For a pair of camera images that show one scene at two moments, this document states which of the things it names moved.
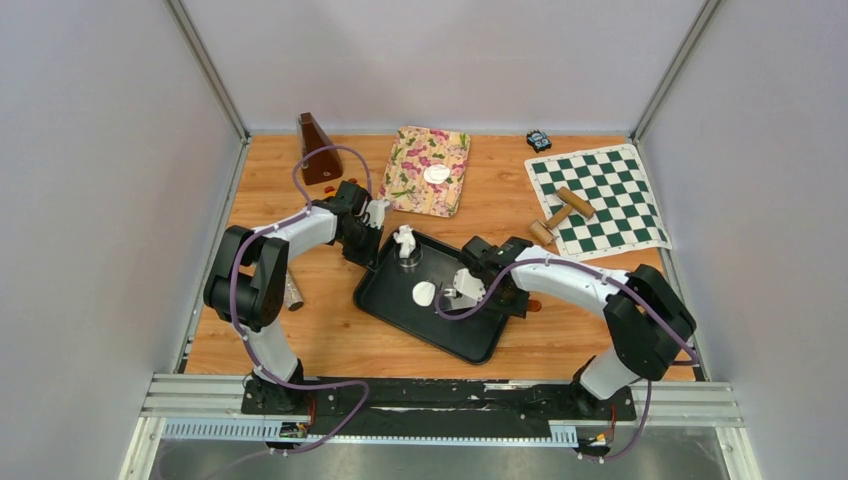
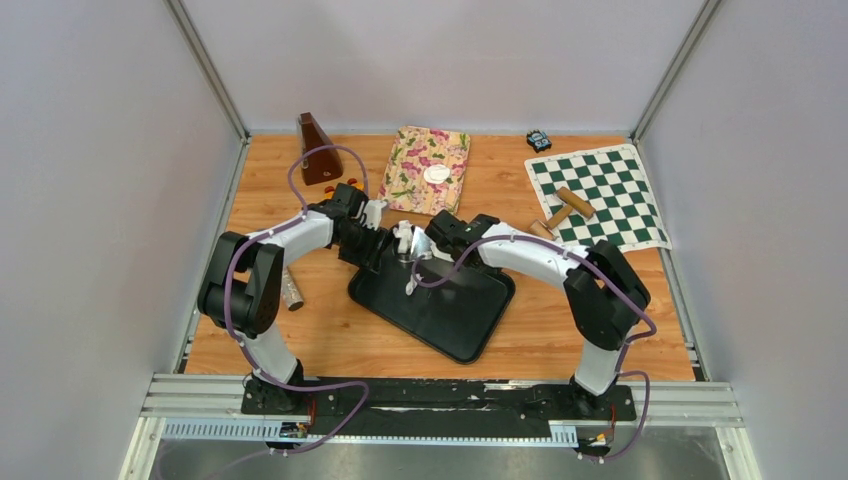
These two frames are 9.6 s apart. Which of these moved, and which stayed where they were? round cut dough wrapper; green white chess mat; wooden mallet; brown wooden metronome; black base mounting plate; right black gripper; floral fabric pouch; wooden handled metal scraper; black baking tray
Moved: wooden handled metal scraper; right black gripper; round cut dough wrapper
Stayed: black baking tray; wooden mallet; green white chess mat; black base mounting plate; brown wooden metronome; floral fabric pouch
